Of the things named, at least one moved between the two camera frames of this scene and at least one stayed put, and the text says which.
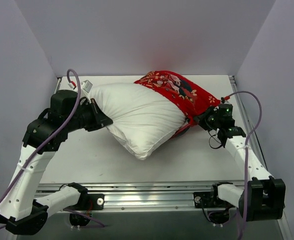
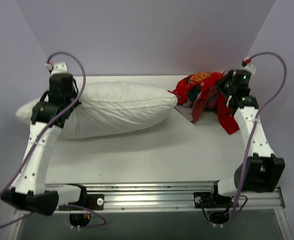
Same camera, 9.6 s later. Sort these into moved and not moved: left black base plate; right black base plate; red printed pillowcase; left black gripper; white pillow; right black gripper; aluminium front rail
Moved: right black gripper; red printed pillowcase; left black gripper; white pillow
Not moved: right black base plate; left black base plate; aluminium front rail
